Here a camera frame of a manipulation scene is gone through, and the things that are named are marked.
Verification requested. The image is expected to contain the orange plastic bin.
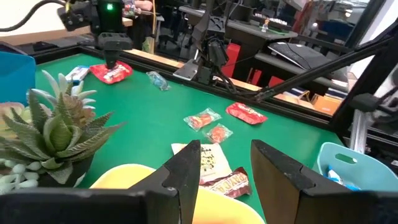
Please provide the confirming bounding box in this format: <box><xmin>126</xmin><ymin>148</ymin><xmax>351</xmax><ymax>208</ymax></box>
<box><xmin>89</xmin><ymin>163</ymin><xmax>266</xmax><ymax>224</ymax></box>

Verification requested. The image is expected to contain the yellow Sour Patch packet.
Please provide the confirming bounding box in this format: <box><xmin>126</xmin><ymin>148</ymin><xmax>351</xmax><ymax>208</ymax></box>
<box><xmin>170</xmin><ymin>142</ymin><xmax>233</xmax><ymax>185</ymax></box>

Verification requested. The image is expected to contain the red cabinet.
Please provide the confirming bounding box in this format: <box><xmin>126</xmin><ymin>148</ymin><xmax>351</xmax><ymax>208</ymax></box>
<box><xmin>222</xmin><ymin>42</ymin><xmax>284</xmax><ymax>88</ymax></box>

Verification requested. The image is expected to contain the red Skittles packet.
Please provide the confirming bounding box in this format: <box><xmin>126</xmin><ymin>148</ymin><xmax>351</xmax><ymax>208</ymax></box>
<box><xmin>89</xmin><ymin>60</ymin><xmax>134</xmax><ymax>85</ymax></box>
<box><xmin>225</xmin><ymin>102</ymin><xmax>269</xmax><ymax>126</ymax></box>

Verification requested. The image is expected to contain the mixed succulent potted plant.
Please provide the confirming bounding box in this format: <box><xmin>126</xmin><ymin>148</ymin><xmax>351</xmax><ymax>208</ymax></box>
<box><xmin>0</xmin><ymin>69</ymin><xmax>126</xmax><ymax>196</ymax></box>

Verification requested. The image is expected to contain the green table mat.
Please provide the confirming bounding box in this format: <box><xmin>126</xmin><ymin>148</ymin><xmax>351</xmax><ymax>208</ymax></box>
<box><xmin>34</xmin><ymin>53</ymin><xmax>345</xmax><ymax>224</ymax></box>

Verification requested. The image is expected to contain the blue plastic bin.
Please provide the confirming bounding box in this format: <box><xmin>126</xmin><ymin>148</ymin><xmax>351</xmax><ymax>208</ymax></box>
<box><xmin>0</xmin><ymin>51</ymin><xmax>37</xmax><ymax>106</ymax></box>

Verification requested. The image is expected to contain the beige wooden desk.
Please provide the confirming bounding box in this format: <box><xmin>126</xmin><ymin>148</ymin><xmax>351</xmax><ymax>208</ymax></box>
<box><xmin>0</xmin><ymin>0</ymin><xmax>134</xmax><ymax>47</ymax></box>

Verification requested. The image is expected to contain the blue white Hershey's bar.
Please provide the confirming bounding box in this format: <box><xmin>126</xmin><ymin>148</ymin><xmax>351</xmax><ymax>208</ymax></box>
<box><xmin>324</xmin><ymin>164</ymin><xmax>362</xmax><ymax>192</ymax></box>
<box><xmin>64</xmin><ymin>65</ymin><xmax>91</xmax><ymax>85</ymax></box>

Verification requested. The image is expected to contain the orange cardboard box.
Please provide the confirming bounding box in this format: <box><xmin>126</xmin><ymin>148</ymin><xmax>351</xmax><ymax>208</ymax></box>
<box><xmin>310</xmin><ymin>93</ymin><xmax>343</xmax><ymax>116</ymax></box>

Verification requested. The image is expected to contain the clear red gummy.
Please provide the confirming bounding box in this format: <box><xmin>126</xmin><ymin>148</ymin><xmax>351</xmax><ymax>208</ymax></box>
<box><xmin>205</xmin><ymin>123</ymin><xmax>234</xmax><ymax>144</ymax></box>
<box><xmin>183</xmin><ymin>108</ymin><xmax>223</xmax><ymax>132</ymax></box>

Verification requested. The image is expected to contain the brown wrapped candy bar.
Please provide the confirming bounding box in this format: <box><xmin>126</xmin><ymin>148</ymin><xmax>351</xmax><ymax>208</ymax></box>
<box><xmin>200</xmin><ymin>167</ymin><xmax>252</xmax><ymax>199</ymax></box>

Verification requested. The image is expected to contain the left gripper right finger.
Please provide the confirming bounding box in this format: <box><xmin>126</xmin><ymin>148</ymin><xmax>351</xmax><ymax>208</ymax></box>
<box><xmin>251</xmin><ymin>139</ymin><xmax>315</xmax><ymax>224</ymax></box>

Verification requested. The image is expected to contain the clear wrapped candy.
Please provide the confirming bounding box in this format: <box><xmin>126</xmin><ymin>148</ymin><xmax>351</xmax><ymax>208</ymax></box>
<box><xmin>146</xmin><ymin>70</ymin><xmax>171</xmax><ymax>91</ymax></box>

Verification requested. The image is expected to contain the black office desk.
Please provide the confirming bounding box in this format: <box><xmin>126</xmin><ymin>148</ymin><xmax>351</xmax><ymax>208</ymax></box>
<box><xmin>178</xmin><ymin>4</ymin><xmax>299</xmax><ymax>43</ymax></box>

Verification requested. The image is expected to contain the black table frame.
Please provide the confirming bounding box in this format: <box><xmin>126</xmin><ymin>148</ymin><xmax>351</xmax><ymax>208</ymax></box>
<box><xmin>0</xmin><ymin>34</ymin><xmax>398</xmax><ymax>150</ymax></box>

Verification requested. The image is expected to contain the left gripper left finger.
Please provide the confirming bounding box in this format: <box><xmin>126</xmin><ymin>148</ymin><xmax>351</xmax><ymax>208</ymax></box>
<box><xmin>132</xmin><ymin>139</ymin><xmax>202</xmax><ymax>224</ymax></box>

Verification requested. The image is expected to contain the person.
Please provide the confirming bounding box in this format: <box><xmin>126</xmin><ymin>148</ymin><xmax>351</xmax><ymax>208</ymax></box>
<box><xmin>123</xmin><ymin>0</ymin><xmax>155</xmax><ymax>13</ymax></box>

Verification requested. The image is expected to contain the teal plastic bin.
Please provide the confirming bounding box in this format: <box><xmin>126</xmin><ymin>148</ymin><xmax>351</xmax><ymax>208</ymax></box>
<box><xmin>316</xmin><ymin>142</ymin><xmax>398</xmax><ymax>192</ymax></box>

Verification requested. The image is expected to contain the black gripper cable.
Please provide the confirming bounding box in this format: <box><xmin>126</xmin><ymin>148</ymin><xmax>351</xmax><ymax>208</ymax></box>
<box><xmin>0</xmin><ymin>0</ymin><xmax>68</xmax><ymax>33</ymax></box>

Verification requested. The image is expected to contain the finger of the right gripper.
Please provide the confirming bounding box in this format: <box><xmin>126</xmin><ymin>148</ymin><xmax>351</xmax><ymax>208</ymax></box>
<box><xmin>103</xmin><ymin>49</ymin><xmax>121</xmax><ymax>70</ymax></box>

